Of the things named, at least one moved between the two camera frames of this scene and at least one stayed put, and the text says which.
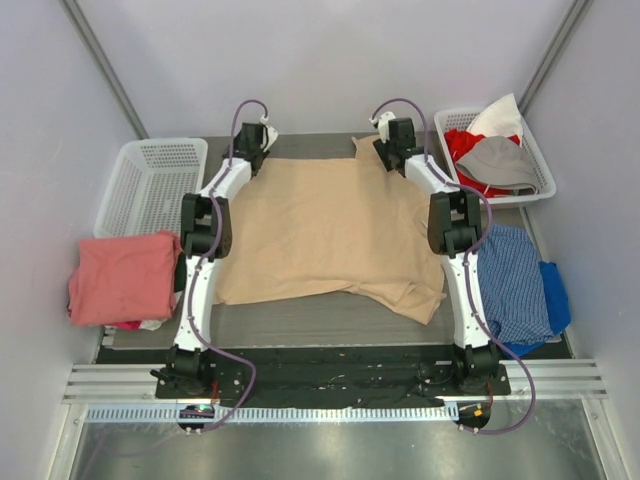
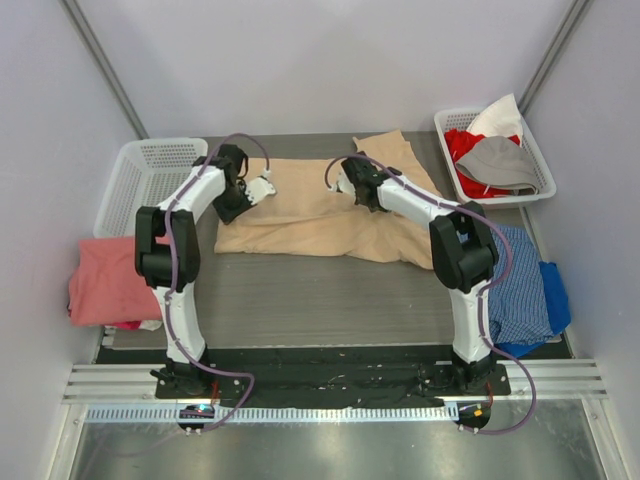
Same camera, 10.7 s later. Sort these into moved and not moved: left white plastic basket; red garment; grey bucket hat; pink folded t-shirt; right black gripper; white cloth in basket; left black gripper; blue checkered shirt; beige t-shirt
Moved: left black gripper; beige t-shirt; right black gripper
Not moved: pink folded t-shirt; grey bucket hat; blue checkered shirt; red garment; left white plastic basket; white cloth in basket
